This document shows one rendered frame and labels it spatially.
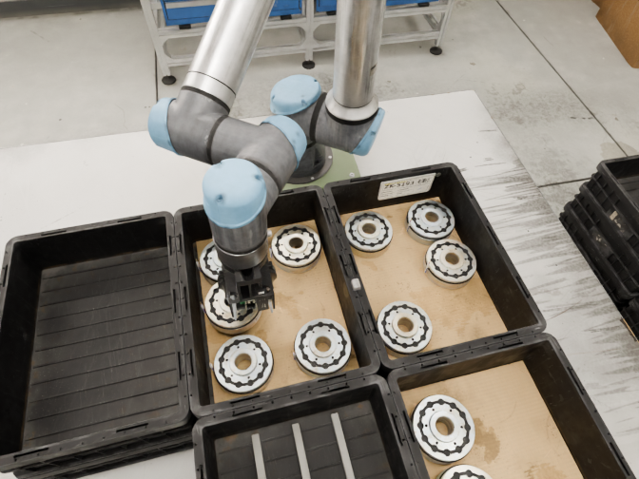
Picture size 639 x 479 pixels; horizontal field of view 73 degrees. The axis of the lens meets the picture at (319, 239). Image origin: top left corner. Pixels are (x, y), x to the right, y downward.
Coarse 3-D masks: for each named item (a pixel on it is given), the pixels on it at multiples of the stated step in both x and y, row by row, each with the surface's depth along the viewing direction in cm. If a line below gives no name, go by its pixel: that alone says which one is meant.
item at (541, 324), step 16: (368, 176) 91; (384, 176) 91; (400, 176) 92; (464, 192) 90; (336, 208) 86; (480, 208) 87; (336, 224) 84; (496, 240) 83; (352, 256) 80; (352, 272) 78; (512, 272) 79; (368, 304) 75; (528, 304) 76; (368, 320) 73; (544, 320) 74; (496, 336) 72; (512, 336) 72; (384, 352) 70; (432, 352) 70; (448, 352) 70; (384, 368) 70
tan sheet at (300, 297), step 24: (288, 288) 87; (312, 288) 87; (264, 312) 84; (288, 312) 84; (312, 312) 84; (336, 312) 84; (216, 336) 81; (264, 336) 81; (288, 336) 81; (288, 360) 79; (216, 384) 76; (288, 384) 76
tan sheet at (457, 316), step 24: (384, 216) 98; (408, 240) 94; (456, 240) 95; (360, 264) 91; (384, 264) 91; (408, 264) 91; (384, 288) 88; (408, 288) 88; (432, 288) 88; (480, 288) 88; (432, 312) 85; (456, 312) 85; (480, 312) 85; (432, 336) 82; (456, 336) 82; (480, 336) 83
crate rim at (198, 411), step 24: (288, 192) 88; (312, 192) 89; (336, 240) 82; (360, 312) 74; (192, 336) 70; (192, 360) 70; (192, 384) 66; (312, 384) 67; (192, 408) 64; (216, 408) 64
